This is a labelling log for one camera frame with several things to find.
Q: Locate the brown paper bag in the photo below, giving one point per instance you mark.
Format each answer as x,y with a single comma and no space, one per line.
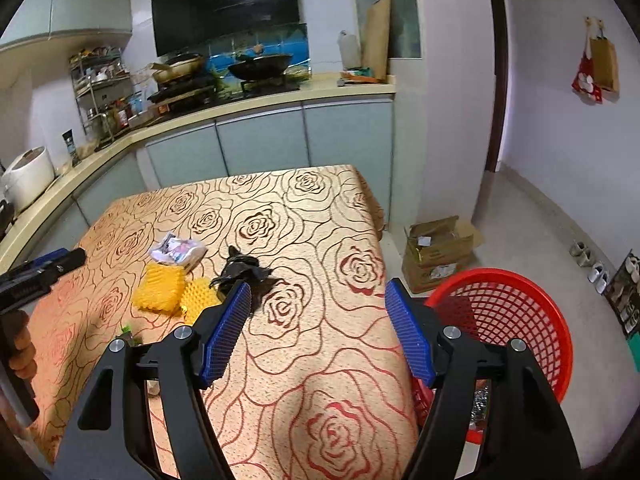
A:
605,65

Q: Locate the cardboard box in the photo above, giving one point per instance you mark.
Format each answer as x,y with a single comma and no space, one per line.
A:
440,265

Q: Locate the golden pan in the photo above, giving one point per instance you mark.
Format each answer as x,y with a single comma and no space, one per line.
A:
177,70

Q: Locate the white printed wrapper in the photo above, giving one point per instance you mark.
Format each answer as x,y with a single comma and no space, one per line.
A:
177,250

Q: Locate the dark door frame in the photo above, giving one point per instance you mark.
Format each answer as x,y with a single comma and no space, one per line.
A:
495,85

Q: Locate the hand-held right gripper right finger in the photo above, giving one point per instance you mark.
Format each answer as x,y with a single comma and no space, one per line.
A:
407,330

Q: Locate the wooden cutting board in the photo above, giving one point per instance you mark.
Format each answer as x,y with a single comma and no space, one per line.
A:
376,40

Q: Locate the red hanging bag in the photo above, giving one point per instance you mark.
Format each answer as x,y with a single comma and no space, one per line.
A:
585,82

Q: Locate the grey base cabinets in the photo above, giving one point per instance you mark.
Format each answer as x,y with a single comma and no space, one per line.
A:
260,145

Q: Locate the group of assorted shoes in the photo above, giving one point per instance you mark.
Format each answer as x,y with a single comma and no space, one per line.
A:
630,290

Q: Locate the small black plastic bag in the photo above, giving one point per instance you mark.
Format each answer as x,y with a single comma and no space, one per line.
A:
245,270

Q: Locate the translucent plastic jug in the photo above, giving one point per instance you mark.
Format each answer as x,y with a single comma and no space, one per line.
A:
350,52

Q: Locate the grey wall cabinet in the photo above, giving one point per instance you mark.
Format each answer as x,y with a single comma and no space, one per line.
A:
75,0

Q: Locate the beige kitchen countertop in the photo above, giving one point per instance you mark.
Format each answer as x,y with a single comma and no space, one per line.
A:
325,92

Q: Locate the black wok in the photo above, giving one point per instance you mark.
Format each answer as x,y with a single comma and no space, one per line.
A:
260,66

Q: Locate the frosted window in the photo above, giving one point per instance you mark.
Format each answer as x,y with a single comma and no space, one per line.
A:
395,0

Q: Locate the black packet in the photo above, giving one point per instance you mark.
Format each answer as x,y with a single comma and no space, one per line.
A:
70,147

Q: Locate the black range hood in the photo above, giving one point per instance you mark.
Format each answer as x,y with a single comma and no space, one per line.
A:
225,5

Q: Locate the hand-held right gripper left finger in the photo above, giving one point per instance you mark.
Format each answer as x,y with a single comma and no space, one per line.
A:
227,335

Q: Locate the steel wool scourer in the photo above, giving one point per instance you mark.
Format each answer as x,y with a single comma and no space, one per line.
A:
480,405

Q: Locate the yellow foam net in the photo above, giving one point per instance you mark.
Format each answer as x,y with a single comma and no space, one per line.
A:
157,290
200,300

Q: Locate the small orange green item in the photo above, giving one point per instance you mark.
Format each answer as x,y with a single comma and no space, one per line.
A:
362,77

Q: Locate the black gas stove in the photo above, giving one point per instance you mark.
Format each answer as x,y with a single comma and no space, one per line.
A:
200,95

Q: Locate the white rice cooker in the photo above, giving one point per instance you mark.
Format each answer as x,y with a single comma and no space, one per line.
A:
27,180

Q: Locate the metal kitchen rack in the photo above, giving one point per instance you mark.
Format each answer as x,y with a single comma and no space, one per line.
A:
100,90

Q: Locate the beige shoe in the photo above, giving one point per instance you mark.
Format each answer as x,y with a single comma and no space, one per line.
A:
587,256
577,249

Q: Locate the red plastic basket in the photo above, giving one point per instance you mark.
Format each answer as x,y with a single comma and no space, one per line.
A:
560,360

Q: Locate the black shoe rack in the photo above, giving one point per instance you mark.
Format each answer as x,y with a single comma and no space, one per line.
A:
617,280

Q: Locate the white shoe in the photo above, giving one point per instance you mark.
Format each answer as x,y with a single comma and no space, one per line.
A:
603,277
595,270

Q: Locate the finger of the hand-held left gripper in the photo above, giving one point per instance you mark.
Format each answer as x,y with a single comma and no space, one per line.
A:
65,260

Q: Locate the green wrapper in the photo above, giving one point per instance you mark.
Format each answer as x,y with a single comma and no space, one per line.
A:
127,334

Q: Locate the person's left hand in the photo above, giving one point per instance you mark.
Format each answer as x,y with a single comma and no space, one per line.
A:
24,350

